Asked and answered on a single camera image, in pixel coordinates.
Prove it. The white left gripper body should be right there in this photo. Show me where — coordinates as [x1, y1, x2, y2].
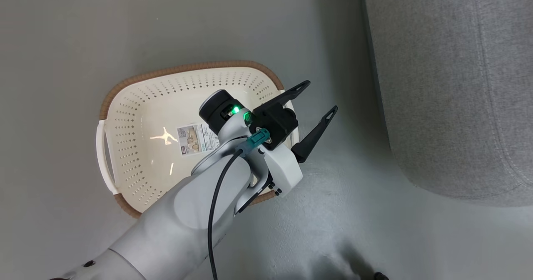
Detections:
[256, 143, 304, 198]

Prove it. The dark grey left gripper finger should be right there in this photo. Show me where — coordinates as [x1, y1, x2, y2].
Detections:
[260, 80, 311, 111]
[291, 105, 339, 164]

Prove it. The grey fabric sofa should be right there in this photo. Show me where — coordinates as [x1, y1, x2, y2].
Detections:
[360, 0, 533, 208]

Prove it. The paper label sticker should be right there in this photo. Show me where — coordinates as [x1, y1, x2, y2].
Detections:
[176, 123, 221, 156]

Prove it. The cream perforated laundry basket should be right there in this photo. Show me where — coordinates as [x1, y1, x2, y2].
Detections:
[96, 60, 301, 219]

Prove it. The teal camera cable connector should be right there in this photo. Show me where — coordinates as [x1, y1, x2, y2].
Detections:
[247, 128, 271, 150]

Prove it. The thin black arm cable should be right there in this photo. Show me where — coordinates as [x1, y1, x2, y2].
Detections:
[207, 147, 246, 280]

